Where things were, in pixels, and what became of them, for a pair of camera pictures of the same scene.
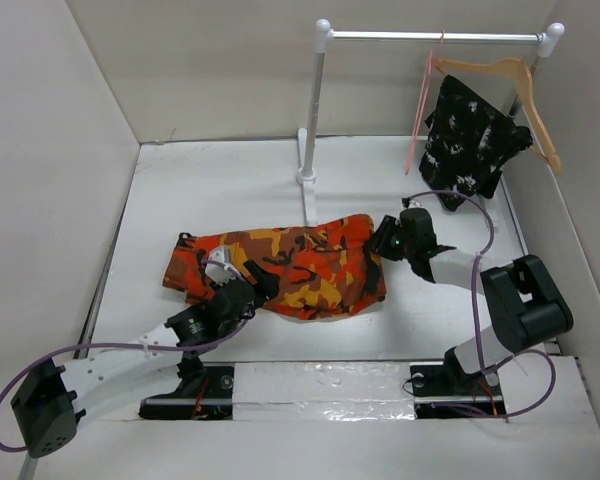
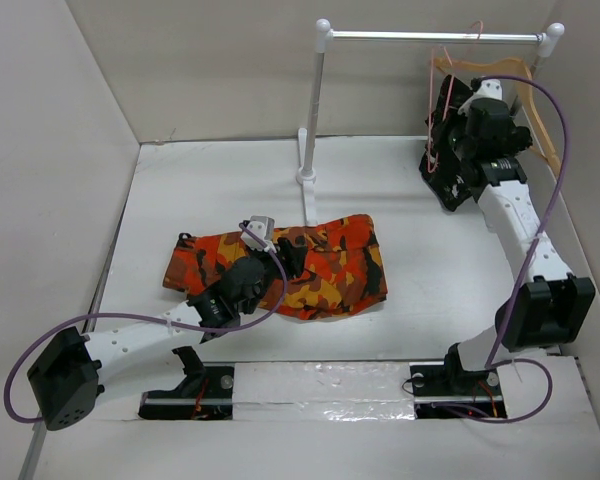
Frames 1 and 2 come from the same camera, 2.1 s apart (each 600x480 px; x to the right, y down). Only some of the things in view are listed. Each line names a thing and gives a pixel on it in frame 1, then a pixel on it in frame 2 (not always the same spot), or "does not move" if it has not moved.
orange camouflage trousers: (321, 268) does not move
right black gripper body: (390, 241) -> (460, 145)
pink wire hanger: (423, 98) -> (446, 108)
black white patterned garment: (467, 144) does not move
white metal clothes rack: (323, 39) does not move
